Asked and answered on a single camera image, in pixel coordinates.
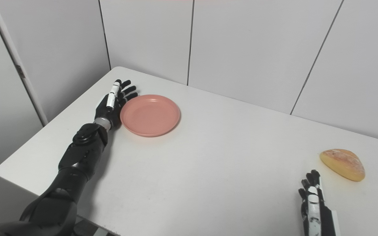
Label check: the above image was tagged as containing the white partition post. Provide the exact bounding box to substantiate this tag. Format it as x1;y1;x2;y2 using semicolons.
0;0;49;127

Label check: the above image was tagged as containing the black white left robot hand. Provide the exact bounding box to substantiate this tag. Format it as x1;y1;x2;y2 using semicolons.
94;79;138;129

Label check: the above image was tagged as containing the golden bread roll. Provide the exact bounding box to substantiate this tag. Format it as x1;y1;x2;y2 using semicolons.
319;149;366;182

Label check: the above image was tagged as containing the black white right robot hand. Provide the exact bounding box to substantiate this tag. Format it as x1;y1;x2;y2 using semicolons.
298;169;340;236

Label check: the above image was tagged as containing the pink round plate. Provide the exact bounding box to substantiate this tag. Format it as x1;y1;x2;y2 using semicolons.
120;94;181;137

